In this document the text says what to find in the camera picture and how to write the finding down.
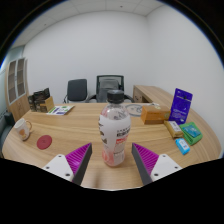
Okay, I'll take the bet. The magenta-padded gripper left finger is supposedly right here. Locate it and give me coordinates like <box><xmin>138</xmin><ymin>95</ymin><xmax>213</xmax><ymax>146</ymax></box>
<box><xmin>40</xmin><ymin>142</ymin><xmax>93</xmax><ymax>186</ymax></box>

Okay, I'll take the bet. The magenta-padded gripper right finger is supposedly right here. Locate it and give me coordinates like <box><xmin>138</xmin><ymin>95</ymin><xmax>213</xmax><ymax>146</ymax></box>
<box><xmin>131</xmin><ymin>142</ymin><xmax>184</xmax><ymax>186</ymax></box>

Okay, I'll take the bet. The clear drink bottle black cap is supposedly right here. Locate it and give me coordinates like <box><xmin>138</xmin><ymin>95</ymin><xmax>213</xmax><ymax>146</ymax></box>
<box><xmin>98</xmin><ymin>89</ymin><xmax>132</xmax><ymax>168</ymax></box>

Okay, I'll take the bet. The flat round red coaster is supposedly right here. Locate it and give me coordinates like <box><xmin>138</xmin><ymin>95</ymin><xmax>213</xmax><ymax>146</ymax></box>
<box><xmin>36</xmin><ymin>134</ymin><xmax>53</xmax><ymax>151</ymax></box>

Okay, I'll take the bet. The small blue packet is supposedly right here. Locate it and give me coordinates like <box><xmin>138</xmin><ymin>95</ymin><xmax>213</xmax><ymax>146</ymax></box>
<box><xmin>175</xmin><ymin>137</ymin><xmax>191</xmax><ymax>156</ymax></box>

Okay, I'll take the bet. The yellow snack packet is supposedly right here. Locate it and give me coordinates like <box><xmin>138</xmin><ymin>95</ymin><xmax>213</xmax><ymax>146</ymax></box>
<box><xmin>163</xmin><ymin>120</ymin><xmax>185</xmax><ymax>139</ymax></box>

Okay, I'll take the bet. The orange-brown cardboard box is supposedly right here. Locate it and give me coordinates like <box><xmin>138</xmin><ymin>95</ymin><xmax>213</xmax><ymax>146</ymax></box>
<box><xmin>140</xmin><ymin>105</ymin><xmax>172</xmax><ymax>126</ymax></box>

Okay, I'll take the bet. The green packet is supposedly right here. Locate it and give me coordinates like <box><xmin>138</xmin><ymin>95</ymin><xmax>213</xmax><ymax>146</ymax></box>
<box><xmin>178</xmin><ymin>121</ymin><xmax>203</xmax><ymax>146</ymax></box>

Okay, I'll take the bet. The white green pamphlet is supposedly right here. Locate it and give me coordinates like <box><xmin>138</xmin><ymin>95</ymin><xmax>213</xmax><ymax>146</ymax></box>
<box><xmin>46</xmin><ymin>104</ymin><xmax>76</xmax><ymax>117</ymax></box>

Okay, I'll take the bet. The white mug orange print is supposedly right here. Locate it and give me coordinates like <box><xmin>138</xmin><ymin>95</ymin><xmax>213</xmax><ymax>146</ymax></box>
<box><xmin>13</xmin><ymin>117</ymin><xmax>33</xmax><ymax>142</ymax></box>

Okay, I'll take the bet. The tan cardboard box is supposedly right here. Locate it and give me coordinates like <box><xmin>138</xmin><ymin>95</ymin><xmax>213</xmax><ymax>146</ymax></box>
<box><xmin>39</xmin><ymin>96</ymin><xmax>56</xmax><ymax>113</ymax></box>

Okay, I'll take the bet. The purple standing pouch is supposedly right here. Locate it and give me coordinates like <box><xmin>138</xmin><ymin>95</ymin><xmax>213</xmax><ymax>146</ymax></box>
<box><xmin>168</xmin><ymin>87</ymin><xmax>194</xmax><ymax>126</ymax></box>

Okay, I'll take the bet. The wooden side desk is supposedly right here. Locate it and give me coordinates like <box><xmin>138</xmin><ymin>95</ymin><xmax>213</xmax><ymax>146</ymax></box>
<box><xmin>132</xmin><ymin>84</ymin><xmax>174</xmax><ymax>108</ymax></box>

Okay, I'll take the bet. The black office chair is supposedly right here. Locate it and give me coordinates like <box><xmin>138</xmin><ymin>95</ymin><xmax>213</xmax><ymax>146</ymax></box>
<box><xmin>63</xmin><ymin>78</ymin><xmax>89</xmax><ymax>104</ymax></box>

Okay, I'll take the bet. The small dark brown box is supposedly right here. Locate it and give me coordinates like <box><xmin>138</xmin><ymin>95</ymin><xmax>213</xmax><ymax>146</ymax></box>
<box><xmin>27</xmin><ymin>94</ymin><xmax>38</xmax><ymax>112</ymax></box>

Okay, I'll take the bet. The large dark brown box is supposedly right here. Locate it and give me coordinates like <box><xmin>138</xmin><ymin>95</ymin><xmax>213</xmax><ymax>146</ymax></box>
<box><xmin>32</xmin><ymin>87</ymin><xmax>51</xmax><ymax>108</ymax></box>

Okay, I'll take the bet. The black leather sofa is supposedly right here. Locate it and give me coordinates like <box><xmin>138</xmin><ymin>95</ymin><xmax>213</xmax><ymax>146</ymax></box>
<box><xmin>0</xmin><ymin>110</ymin><xmax>16</xmax><ymax>148</ymax></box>

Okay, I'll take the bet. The wooden cabinet with glass doors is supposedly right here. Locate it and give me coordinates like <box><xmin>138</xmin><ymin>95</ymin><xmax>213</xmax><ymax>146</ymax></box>
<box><xmin>4</xmin><ymin>57</ymin><xmax>32</xmax><ymax>123</ymax></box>

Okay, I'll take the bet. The grey mesh office chair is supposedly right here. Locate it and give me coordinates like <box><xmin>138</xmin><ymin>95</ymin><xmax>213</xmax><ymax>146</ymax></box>
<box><xmin>85</xmin><ymin>74</ymin><xmax>134</xmax><ymax>104</ymax></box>

